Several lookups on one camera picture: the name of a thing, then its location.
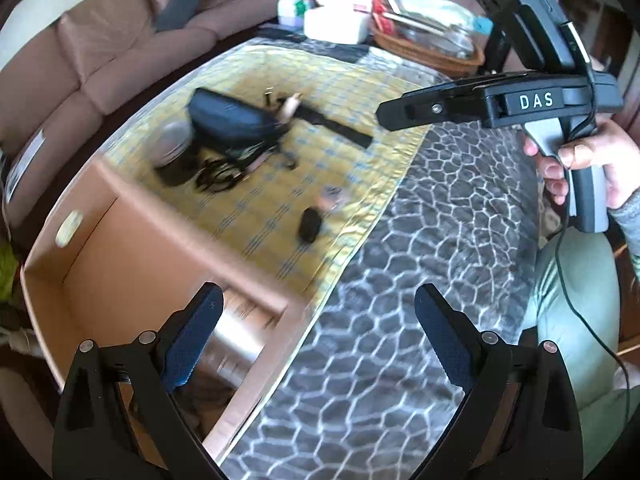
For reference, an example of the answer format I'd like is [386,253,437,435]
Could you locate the white bottle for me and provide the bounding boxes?
[198,301,278,389]

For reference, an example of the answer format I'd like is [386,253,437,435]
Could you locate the small black oval object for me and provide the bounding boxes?
[297,207,323,244]

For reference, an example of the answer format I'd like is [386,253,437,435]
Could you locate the dark blue zip pouch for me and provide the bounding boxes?
[186,88,288,153]

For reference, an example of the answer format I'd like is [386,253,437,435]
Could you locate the round clear lidded container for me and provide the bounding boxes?
[148,120,200,186]

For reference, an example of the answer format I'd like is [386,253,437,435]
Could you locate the person's right hand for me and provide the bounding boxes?
[524,116,639,209]

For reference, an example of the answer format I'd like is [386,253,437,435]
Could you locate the wicker basket with glassware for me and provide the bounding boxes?
[371,13,485,79]

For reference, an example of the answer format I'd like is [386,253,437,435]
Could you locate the person's green trouser leg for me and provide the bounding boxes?
[523,228,639,474]

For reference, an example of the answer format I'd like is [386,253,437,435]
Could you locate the white tissue pack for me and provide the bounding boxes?
[304,6,371,46]

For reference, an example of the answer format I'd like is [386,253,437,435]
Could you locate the cardboard box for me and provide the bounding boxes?
[21,156,310,460]

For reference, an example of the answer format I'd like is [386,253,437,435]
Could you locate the yellow plaid cloth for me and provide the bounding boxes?
[102,42,432,307]

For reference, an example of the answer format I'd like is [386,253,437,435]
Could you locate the grey blue cushion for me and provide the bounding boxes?
[154,0,202,32]

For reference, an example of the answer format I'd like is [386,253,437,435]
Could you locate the pink brown sofa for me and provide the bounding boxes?
[1,0,278,229]

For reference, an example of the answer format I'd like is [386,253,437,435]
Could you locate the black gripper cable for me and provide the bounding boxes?
[553,169,633,430]

